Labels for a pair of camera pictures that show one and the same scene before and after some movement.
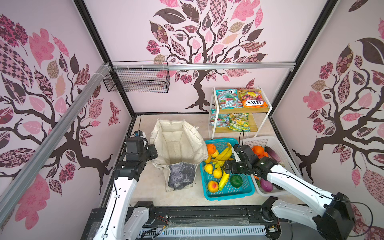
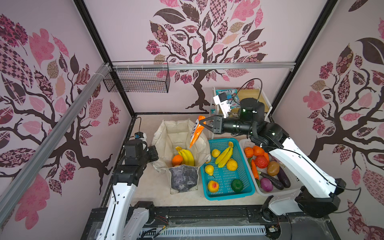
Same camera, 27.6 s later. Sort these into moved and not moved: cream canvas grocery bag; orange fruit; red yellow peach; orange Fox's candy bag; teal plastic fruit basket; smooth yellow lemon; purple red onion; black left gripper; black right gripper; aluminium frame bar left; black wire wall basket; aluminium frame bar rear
Moved: black right gripper; orange fruit; orange Fox's candy bag
Not moved: purple red onion; smooth yellow lemon; aluminium frame bar left; cream canvas grocery bag; black left gripper; teal plastic fruit basket; aluminium frame bar rear; black wire wall basket; red yellow peach
